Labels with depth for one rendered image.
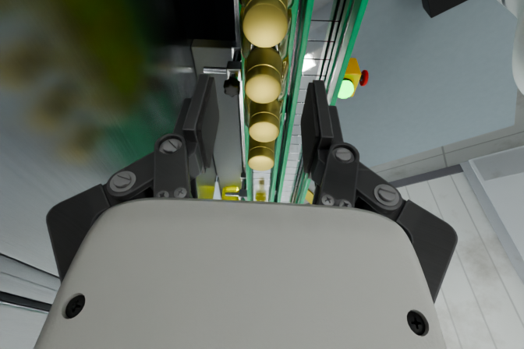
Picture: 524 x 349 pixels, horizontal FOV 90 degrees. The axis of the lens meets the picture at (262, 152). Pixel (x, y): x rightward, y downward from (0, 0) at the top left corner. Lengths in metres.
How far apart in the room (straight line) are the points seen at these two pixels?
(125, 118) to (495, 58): 1.08
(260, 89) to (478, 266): 2.67
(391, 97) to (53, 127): 1.03
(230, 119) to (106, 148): 0.47
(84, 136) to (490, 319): 2.72
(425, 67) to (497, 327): 2.11
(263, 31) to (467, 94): 1.06
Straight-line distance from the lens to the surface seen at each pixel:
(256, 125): 0.28
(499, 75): 1.22
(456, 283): 2.79
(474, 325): 2.75
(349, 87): 0.66
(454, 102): 1.23
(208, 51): 0.57
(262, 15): 0.21
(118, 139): 0.25
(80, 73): 0.21
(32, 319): 0.22
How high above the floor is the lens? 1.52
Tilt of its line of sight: 38 degrees down
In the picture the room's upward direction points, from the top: 177 degrees counter-clockwise
